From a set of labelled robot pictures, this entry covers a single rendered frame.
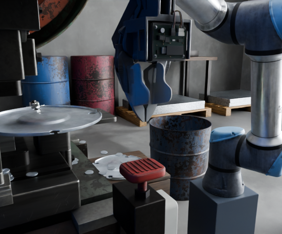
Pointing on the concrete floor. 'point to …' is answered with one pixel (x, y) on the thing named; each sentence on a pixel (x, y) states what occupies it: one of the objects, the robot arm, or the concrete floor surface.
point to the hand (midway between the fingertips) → (142, 112)
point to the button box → (170, 213)
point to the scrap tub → (181, 149)
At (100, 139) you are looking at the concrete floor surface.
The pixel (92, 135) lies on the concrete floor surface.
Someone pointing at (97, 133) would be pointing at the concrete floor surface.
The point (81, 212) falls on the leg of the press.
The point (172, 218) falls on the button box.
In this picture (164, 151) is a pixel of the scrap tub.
